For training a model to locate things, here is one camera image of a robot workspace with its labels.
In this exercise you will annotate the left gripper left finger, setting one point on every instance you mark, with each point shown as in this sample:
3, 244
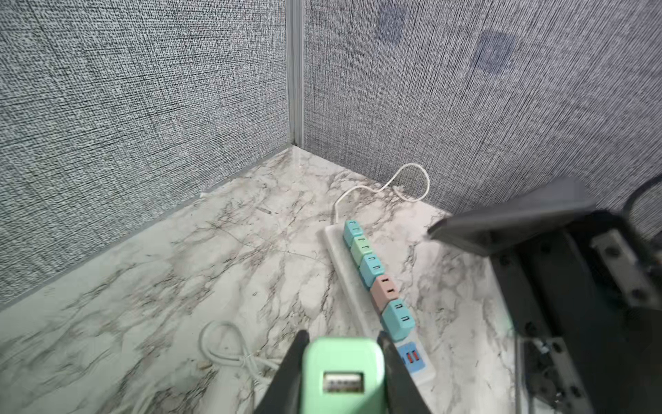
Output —
283, 394

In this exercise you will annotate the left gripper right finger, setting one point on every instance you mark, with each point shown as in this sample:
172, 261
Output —
402, 395

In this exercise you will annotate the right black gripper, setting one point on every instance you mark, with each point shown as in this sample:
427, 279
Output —
585, 299

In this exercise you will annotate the long white power strip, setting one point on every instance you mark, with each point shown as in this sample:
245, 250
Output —
365, 314

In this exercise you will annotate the green plug cube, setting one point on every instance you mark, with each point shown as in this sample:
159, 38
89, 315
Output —
359, 248
343, 375

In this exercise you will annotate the teal plug cube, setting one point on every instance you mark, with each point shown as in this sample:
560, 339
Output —
397, 320
370, 268
352, 229

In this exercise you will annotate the pink plug cube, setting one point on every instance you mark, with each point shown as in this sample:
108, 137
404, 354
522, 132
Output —
383, 291

